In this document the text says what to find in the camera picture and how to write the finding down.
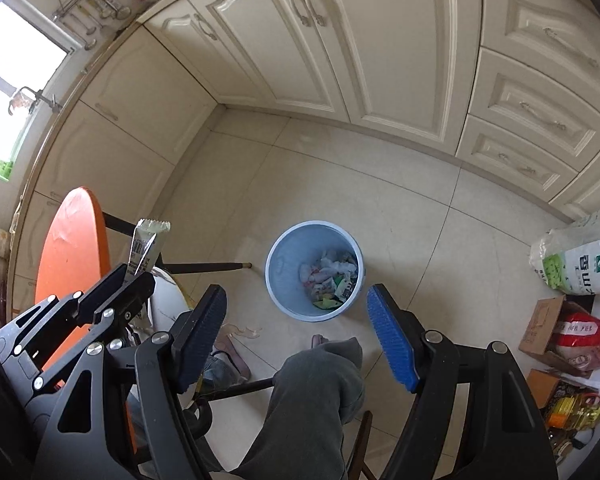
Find green printed snack wrapper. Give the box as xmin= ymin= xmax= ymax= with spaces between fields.
xmin=124 ymin=219 xmax=171 ymax=283

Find cream kitchen cabinets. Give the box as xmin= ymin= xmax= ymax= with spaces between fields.
xmin=7 ymin=0 xmax=600 ymax=285

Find cardboard box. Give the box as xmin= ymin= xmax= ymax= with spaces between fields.
xmin=518 ymin=295 xmax=594 ymax=378

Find blue trash bin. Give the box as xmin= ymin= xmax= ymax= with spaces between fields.
xmin=264 ymin=220 xmax=366 ymax=323

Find chrome kitchen faucet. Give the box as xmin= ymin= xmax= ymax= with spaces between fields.
xmin=7 ymin=86 xmax=62 ymax=116

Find white rice bag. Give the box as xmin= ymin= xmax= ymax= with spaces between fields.
xmin=529 ymin=214 xmax=600 ymax=296

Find hanging kitchen utensils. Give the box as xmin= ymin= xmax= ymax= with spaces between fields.
xmin=50 ymin=0 xmax=132 ymax=52

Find person's grey trouser leg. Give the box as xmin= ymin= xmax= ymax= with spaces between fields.
xmin=231 ymin=337 xmax=365 ymax=479

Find red rice bag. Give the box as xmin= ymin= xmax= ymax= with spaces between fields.
xmin=550 ymin=311 xmax=600 ymax=372

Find yellow oil bottle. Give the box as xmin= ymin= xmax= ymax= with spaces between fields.
xmin=545 ymin=393 xmax=600 ymax=460

